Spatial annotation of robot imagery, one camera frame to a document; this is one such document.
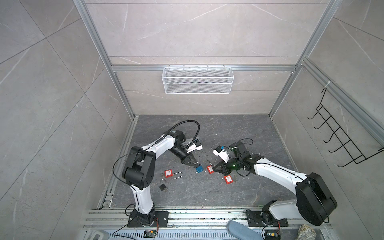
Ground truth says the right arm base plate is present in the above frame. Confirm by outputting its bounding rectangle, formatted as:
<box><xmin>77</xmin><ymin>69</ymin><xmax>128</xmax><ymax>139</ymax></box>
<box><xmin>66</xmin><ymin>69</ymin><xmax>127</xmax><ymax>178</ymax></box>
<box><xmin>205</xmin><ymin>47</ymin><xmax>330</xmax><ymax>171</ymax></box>
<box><xmin>245</xmin><ymin>210</ymin><xmax>289</xmax><ymax>227</ymax></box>

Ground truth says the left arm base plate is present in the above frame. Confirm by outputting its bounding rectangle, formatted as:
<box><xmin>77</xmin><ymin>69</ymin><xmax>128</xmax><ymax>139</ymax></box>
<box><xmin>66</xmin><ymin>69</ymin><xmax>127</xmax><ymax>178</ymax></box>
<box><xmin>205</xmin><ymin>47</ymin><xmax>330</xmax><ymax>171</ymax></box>
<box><xmin>128</xmin><ymin>211</ymin><xmax>169</xmax><ymax>228</ymax></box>

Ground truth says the blue padlock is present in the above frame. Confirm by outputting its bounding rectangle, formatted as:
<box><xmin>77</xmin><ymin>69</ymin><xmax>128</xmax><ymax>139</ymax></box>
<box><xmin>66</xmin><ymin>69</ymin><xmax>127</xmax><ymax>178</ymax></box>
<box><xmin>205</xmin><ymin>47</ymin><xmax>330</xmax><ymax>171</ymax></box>
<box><xmin>196</xmin><ymin>166</ymin><xmax>204</xmax><ymax>173</ymax></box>

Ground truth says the black wire hook rack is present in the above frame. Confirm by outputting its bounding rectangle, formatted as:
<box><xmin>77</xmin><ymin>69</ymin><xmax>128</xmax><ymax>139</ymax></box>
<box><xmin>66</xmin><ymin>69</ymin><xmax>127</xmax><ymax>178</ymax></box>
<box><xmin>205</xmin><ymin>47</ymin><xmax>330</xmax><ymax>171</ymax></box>
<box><xmin>307</xmin><ymin>88</ymin><xmax>384</xmax><ymax>168</ymax></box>

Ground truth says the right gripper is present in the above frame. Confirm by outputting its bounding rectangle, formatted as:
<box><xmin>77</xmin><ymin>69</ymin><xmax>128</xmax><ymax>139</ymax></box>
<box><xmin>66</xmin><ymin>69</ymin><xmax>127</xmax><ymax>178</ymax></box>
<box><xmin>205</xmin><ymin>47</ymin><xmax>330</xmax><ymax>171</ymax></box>
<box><xmin>211</xmin><ymin>158</ymin><xmax>242</xmax><ymax>176</ymax></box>

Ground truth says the red padlock long shackle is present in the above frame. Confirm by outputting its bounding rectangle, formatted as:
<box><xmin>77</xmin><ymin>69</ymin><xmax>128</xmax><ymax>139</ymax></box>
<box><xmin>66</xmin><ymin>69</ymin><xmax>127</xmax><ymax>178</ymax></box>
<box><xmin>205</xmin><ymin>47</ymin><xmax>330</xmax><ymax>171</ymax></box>
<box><xmin>164</xmin><ymin>169</ymin><xmax>183</xmax><ymax>180</ymax></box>

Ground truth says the patterned shoe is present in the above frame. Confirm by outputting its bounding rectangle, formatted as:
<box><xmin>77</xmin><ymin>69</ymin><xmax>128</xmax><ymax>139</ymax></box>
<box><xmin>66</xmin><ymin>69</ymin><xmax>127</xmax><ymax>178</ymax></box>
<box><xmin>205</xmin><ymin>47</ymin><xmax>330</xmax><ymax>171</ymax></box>
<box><xmin>296</xmin><ymin>224</ymin><xmax>317</xmax><ymax>240</ymax></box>

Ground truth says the white wire basket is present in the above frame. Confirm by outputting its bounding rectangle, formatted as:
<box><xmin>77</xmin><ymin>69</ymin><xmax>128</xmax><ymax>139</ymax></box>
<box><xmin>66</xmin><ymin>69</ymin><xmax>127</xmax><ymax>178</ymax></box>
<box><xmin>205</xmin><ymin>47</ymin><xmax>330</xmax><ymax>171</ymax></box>
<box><xmin>162</xmin><ymin>67</ymin><xmax>235</xmax><ymax>95</ymax></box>

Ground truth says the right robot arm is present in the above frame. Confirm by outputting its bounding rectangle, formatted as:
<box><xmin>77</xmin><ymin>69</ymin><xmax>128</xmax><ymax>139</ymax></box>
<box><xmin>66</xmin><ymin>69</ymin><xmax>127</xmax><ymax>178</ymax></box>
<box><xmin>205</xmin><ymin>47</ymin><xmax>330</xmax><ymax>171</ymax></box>
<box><xmin>212</xmin><ymin>140</ymin><xmax>338</xmax><ymax>226</ymax></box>

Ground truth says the aluminium rail front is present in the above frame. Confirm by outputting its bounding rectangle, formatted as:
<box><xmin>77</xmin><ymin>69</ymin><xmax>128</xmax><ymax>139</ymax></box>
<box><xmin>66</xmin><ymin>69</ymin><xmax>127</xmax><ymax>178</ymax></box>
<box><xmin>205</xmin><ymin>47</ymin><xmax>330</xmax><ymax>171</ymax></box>
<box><xmin>80</xmin><ymin>206</ymin><xmax>334</xmax><ymax>232</ymax></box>

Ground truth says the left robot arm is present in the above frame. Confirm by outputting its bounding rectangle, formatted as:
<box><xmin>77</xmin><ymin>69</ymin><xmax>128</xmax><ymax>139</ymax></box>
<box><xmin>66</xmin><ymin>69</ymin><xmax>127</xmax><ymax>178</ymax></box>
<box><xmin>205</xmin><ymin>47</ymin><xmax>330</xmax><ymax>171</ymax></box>
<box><xmin>120</xmin><ymin>120</ymin><xmax>203</xmax><ymax>227</ymax></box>

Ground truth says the blue slipper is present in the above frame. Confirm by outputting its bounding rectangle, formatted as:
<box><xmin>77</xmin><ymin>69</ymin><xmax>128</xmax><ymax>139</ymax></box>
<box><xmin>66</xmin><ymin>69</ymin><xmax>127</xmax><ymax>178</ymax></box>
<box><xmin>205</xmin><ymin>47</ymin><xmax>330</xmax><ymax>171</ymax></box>
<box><xmin>227</xmin><ymin>221</ymin><xmax>263</xmax><ymax>240</ymax></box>

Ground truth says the small black padlock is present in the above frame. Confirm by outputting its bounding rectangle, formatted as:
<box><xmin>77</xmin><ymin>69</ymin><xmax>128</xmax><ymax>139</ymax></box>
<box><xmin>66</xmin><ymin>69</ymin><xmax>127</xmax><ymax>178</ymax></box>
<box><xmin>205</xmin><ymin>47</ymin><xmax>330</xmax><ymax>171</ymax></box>
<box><xmin>159</xmin><ymin>179</ymin><xmax>168</xmax><ymax>192</ymax></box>

